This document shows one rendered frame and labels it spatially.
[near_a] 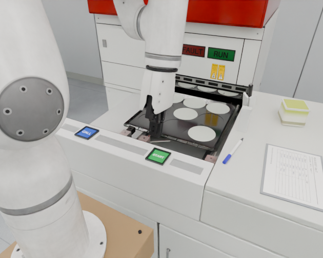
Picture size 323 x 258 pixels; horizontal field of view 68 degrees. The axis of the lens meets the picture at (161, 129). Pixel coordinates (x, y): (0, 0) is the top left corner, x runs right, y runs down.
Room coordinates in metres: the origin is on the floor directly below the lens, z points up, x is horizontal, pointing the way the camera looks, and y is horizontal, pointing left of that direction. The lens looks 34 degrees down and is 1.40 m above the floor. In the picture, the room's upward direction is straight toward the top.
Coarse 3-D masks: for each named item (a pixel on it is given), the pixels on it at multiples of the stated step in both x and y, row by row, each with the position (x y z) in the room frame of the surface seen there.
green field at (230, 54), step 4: (212, 52) 1.05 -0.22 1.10; (216, 52) 1.04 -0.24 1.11; (220, 52) 1.03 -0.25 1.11; (224, 52) 1.03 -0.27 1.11; (228, 52) 1.02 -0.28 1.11; (232, 52) 1.01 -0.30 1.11; (208, 56) 1.06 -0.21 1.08; (212, 56) 1.05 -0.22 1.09; (216, 56) 1.04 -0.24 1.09; (220, 56) 1.03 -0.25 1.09; (224, 56) 1.03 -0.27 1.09; (228, 56) 1.02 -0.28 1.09; (232, 56) 1.01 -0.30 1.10; (232, 60) 1.01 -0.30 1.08
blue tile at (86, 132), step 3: (84, 129) 0.66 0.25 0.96; (87, 129) 0.66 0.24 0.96; (90, 129) 0.66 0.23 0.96; (81, 132) 0.64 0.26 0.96; (84, 132) 0.64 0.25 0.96; (87, 132) 0.64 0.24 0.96; (90, 132) 0.64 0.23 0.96; (93, 132) 0.64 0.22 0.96; (81, 135) 0.62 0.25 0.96; (84, 135) 0.62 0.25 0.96; (87, 135) 0.62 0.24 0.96; (90, 135) 0.62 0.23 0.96
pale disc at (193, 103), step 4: (184, 100) 0.99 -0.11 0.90; (188, 100) 0.99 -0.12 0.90; (192, 100) 0.99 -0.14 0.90; (196, 100) 0.99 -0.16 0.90; (200, 100) 0.99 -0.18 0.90; (184, 104) 0.95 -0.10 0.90; (188, 104) 0.95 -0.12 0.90; (192, 104) 0.95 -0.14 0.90; (196, 104) 0.95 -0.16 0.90; (200, 104) 0.95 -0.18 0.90; (204, 104) 0.95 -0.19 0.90
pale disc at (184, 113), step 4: (180, 108) 0.92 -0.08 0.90; (184, 108) 0.92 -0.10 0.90; (188, 108) 0.92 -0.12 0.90; (176, 112) 0.88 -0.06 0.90; (180, 112) 0.88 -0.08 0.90; (184, 112) 0.88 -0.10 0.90; (188, 112) 0.88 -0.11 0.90; (192, 112) 0.88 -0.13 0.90; (196, 112) 0.88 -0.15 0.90; (176, 116) 0.85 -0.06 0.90; (180, 116) 0.85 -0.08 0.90; (184, 116) 0.85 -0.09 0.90; (188, 116) 0.85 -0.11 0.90; (192, 116) 0.85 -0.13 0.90; (196, 116) 0.85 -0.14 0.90
